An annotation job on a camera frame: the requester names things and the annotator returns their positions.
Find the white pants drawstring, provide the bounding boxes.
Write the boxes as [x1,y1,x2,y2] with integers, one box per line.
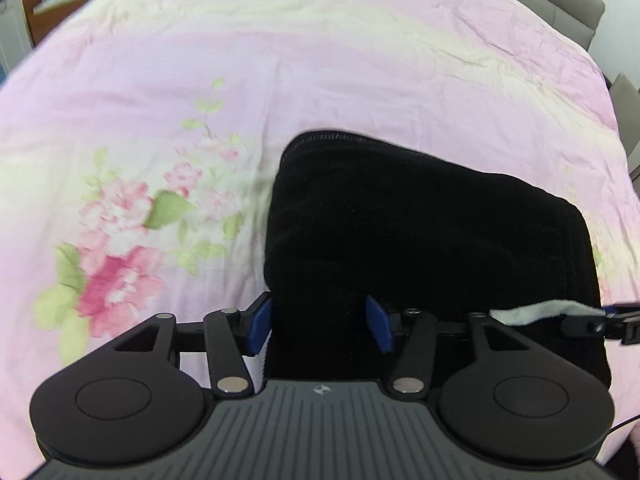
[489,300,606,326]

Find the black pants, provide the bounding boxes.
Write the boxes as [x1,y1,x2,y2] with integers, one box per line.
[264,131,601,382]

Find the grey chair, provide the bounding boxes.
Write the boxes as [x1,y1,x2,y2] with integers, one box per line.
[610,73,640,156]

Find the pink floral duvet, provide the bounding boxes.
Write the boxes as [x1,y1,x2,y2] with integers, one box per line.
[1,0,639,479]

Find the wooden nightstand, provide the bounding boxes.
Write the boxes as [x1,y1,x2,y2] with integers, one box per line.
[19,0,112,49]

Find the white cabinet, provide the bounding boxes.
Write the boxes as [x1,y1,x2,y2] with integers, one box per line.
[0,0,32,76]

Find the black cable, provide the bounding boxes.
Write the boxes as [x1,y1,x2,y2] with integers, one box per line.
[604,410,640,441]

